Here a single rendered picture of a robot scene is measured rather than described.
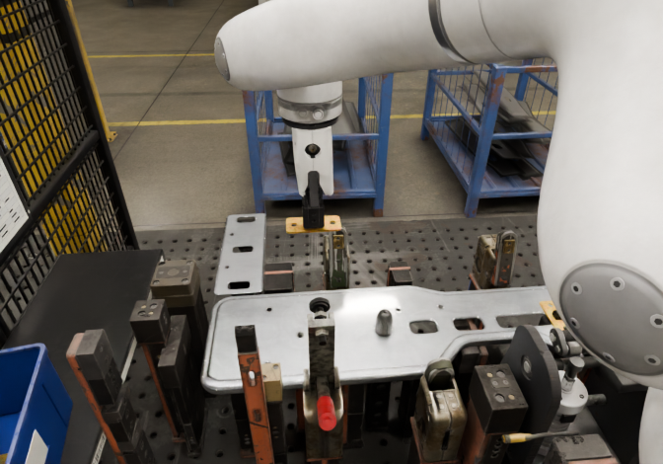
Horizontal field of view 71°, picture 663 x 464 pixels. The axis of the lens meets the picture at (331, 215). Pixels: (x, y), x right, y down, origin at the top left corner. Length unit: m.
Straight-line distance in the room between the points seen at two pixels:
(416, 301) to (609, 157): 0.74
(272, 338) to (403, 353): 0.24
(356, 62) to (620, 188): 0.28
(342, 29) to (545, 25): 0.19
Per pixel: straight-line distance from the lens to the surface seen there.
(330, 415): 0.61
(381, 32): 0.41
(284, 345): 0.87
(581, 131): 0.27
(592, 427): 0.92
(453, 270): 1.51
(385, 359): 0.85
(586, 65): 0.29
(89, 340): 0.69
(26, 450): 0.71
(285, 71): 0.46
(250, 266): 1.04
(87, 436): 0.81
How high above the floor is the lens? 1.67
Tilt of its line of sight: 34 degrees down
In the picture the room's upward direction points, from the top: straight up
